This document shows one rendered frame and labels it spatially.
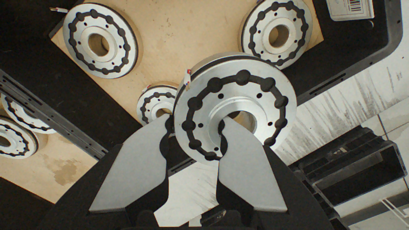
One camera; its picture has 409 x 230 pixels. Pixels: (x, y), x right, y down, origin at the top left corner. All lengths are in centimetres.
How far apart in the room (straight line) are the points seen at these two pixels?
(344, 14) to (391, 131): 196
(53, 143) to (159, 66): 31
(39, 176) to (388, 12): 70
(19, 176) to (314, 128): 85
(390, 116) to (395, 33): 181
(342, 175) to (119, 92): 125
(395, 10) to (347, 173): 111
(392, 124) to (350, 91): 155
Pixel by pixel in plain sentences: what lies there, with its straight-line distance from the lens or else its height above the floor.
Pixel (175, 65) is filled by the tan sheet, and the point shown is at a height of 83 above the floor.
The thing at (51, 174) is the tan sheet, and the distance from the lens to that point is 57.
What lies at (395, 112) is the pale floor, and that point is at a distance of 208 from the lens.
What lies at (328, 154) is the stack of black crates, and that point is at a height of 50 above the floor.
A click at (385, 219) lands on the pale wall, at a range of 306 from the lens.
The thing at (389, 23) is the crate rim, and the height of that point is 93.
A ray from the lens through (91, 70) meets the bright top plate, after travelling 31.
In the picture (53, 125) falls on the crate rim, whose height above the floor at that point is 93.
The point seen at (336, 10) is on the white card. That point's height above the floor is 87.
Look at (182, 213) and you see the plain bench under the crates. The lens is 84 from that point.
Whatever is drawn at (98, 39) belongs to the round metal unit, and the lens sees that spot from 31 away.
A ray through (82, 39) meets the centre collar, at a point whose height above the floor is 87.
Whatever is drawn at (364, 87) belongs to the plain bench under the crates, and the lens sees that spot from 64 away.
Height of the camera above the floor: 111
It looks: 62 degrees down
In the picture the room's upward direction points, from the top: 177 degrees clockwise
